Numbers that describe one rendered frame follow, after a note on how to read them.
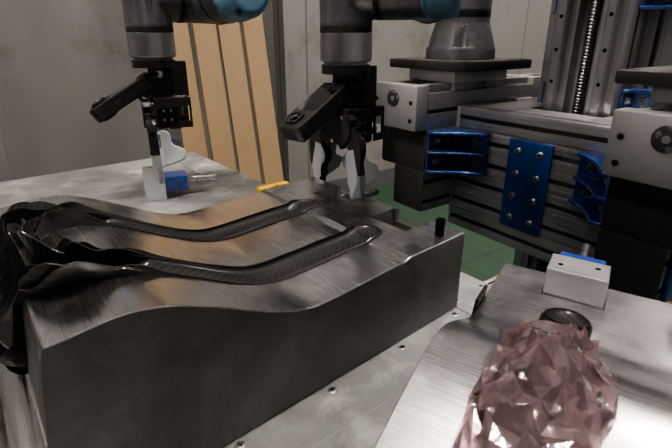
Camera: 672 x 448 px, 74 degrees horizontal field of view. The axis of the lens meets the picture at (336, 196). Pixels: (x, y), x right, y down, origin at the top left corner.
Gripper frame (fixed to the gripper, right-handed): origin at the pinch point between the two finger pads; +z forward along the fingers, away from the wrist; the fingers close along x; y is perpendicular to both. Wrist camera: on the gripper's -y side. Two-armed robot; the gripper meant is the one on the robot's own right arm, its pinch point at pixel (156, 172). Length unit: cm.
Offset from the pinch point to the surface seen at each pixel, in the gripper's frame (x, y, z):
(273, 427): -60, 5, 5
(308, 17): 179, 95, -35
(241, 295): -57, 4, -5
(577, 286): -62, 33, -2
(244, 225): -38.9, 8.3, -3.3
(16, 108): 160, -54, 7
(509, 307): -61, 27, -1
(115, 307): -61, -4, -9
